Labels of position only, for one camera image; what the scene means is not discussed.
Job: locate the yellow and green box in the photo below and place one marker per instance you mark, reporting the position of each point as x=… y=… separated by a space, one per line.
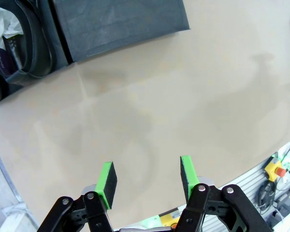
x=168 y=218

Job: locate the white paper shoe stuffing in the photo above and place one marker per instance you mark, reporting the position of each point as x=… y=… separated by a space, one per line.
x=2 y=24

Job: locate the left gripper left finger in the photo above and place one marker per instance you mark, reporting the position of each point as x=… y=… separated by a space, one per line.
x=104 y=183

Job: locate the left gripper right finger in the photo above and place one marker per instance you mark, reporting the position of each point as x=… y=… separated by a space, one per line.
x=191 y=176

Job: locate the black metal shoe stand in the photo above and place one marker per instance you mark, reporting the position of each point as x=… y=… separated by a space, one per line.
x=120 y=24
x=59 y=46

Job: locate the yellow emergency stop button box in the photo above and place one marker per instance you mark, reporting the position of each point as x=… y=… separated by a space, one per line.
x=274 y=170

